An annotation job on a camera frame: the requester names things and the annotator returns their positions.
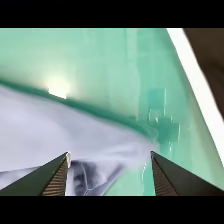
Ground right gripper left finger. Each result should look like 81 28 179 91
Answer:
0 151 72 197

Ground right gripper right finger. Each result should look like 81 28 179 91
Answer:
150 150 224 197

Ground purple garment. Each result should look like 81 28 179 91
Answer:
0 83 158 197

